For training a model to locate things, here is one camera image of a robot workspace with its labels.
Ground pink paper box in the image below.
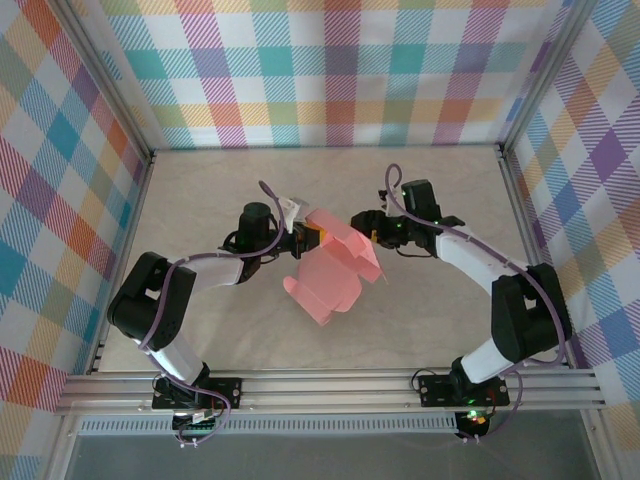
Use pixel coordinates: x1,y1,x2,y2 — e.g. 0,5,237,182
282,209,389,329

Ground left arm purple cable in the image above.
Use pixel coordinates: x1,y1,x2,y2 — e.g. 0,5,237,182
139,180,296,449

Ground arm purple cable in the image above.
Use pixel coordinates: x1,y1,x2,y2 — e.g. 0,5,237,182
139,180,296,449
383,163,575,444

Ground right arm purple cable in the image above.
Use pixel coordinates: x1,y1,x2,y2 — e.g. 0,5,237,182
383,163,575,444

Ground aluminium side rail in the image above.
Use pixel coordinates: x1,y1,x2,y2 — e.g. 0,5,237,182
497,147,574,370
87,149,159,376

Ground wide aluminium mounting rail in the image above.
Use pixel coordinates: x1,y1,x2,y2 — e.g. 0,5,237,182
54,367,609,416

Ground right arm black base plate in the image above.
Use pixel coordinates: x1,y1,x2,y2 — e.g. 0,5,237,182
417,370,510,407

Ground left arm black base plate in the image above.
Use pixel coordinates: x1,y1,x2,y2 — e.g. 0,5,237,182
151,377,244,411

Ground aluminium frame post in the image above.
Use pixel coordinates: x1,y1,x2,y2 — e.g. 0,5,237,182
59,0,156,161
497,0,589,156

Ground grey slotted cable duct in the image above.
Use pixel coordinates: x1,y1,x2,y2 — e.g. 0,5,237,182
77,418,459,435

